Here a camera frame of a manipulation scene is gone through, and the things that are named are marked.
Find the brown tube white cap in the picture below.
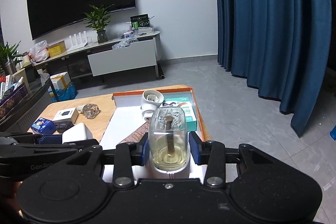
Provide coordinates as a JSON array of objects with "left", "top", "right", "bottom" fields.
[{"left": 121, "top": 121, "right": 150, "bottom": 143}]

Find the green white bandage box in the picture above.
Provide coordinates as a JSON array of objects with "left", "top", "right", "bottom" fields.
[{"left": 161, "top": 97, "right": 198, "bottom": 131}]

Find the white heater with liquid bottle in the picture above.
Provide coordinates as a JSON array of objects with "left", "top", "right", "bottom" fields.
[{"left": 148, "top": 107, "right": 190, "bottom": 179}]

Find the white plug-in repellent heater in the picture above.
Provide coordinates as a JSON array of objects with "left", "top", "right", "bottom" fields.
[{"left": 141, "top": 89, "right": 164, "bottom": 121}]

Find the white cube charger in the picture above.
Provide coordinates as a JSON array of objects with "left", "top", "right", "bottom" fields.
[{"left": 62, "top": 123, "right": 93, "bottom": 143}]

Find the right hand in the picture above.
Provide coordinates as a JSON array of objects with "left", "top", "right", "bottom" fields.
[{"left": 1, "top": 178, "right": 25, "bottom": 223}]

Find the blue tin box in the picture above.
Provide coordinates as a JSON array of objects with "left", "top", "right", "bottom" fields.
[{"left": 30, "top": 118, "right": 56, "bottom": 135}]

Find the white charger packaging box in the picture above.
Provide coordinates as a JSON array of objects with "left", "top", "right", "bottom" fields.
[{"left": 53, "top": 107, "right": 79, "bottom": 124}]

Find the clear repellent liquid bottle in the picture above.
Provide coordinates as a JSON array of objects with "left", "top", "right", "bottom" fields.
[{"left": 77, "top": 103, "right": 100, "bottom": 119}]

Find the round black glass table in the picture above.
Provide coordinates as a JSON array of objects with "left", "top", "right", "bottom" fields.
[{"left": 1, "top": 78, "right": 55, "bottom": 132}]

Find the blue bag with carton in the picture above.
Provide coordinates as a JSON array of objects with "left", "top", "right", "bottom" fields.
[{"left": 50, "top": 72, "right": 77, "bottom": 101}]

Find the white tv cabinet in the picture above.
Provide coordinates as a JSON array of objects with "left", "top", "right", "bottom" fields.
[{"left": 35, "top": 31, "right": 161, "bottom": 79}]

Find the potted plant on table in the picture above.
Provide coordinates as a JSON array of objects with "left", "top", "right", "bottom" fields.
[{"left": 0, "top": 41, "right": 24, "bottom": 70}]

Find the white plastic bag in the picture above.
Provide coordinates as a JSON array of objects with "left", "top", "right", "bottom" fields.
[{"left": 29, "top": 40, "right": 50, "bottom": 63}]

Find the yellow box on cabinet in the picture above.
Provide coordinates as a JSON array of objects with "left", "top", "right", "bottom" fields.
[{"left": 48, "top": 40, "right": 67, "bottom": 57}]

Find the white wifi router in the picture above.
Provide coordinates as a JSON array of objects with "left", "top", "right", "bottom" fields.
[{"left": 67, "top": 31, "right": 88, "bottom": 52}]

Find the black green display box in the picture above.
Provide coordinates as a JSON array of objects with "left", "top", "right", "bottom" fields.
[{"left": 130, "top": 14, "right": 151, "bottom": 31}]

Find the potted plant on cabinet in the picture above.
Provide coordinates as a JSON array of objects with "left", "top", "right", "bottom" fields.
[{"left": 84, "top": 5, "right": 110, "bottom": 43}]

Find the blue curtain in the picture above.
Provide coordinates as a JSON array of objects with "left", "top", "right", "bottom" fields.
[{"left": 217, "top": 0, "right": 332, "bottom": 136}]

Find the black wall charger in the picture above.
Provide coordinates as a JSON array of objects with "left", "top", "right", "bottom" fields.
[{"left": 53, "top": 121, "right": 74, "bottom": 134}]

